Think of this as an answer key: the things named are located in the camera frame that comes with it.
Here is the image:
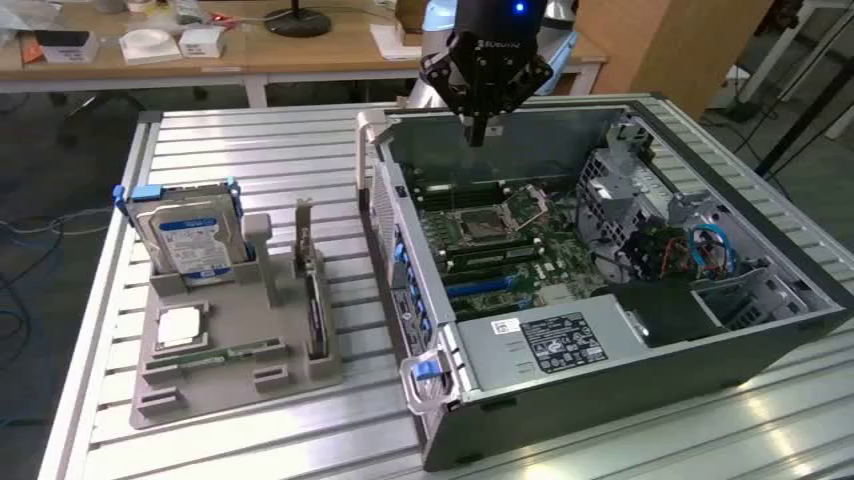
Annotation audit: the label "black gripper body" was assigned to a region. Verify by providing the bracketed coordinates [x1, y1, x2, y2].
[453, 0, 546, 116]

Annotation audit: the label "green graphics card metal bracket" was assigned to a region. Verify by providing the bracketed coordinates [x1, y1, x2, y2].
[291, 197, 333, 361]

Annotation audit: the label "white paper sheets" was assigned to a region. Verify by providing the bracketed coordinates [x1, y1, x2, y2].
[369, 23, 423, 61]

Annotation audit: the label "wooden cabinet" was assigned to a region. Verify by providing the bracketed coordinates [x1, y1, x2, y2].
[574, 0, 780, 121]

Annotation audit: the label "wooden desk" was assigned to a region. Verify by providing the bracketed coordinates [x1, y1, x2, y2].
[0, 0, 610, 109]

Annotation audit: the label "black lamp base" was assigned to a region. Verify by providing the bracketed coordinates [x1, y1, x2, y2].
[265, 0, 334, 38]

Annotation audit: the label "black RAM slot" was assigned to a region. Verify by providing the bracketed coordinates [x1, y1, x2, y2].
[445, 249, 543, 267]
[418, 193, 502, 203]
[421, 198, 503, 209]
[415, 187, 501, 198]
[413, 181, 499, 192]
[439, 238, 537, 254]

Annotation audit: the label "metal socket cover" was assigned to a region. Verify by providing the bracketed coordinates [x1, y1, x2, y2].
[498, 183, 555, 226]

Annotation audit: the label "silver metal drive cage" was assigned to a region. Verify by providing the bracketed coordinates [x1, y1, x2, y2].
[573, 119, 676, 251]

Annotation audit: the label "CPU socket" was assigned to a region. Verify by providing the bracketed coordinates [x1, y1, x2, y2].
[453, 207, 519, 242]

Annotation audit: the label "plain white box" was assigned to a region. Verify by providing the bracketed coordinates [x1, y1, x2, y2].
[178, 27, 227, 59]

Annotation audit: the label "green motherboard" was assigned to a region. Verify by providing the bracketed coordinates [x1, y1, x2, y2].
[411, 174, 606, 324]

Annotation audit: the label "white box with round recess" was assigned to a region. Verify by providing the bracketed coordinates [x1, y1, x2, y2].
[118, 28, 183, 66]

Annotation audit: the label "blue expansion slot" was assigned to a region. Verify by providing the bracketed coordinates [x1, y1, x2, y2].
[445, 276, 517, 300]

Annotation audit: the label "white box with black top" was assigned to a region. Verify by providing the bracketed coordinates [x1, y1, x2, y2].
[31, 29, 102, 64]

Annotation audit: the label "grey power supply unit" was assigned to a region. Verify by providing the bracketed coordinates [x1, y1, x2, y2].
[437, 293, 650, 404]

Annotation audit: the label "blue case latch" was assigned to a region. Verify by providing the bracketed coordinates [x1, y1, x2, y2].
[413, 362, 443, 394]

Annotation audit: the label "silver CPU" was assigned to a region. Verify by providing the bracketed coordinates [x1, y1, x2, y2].
[157, 306, 214, 351]

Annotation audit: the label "green RAM stick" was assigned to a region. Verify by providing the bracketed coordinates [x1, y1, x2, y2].
[150, 342, 286, 367]

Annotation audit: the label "dark grey PC case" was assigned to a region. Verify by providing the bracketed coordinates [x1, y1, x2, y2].
[355, 92, 854, 474]

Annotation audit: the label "grey printed parts rack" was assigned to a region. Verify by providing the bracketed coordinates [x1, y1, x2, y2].
[130, 212, 346, 431]

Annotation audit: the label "blue disk wire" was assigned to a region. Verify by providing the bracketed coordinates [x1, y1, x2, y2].
[689, 223, 740, 279]

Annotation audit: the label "hard disk with blue bracket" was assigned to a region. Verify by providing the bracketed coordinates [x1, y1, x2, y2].
[111, 177, 246, 289]

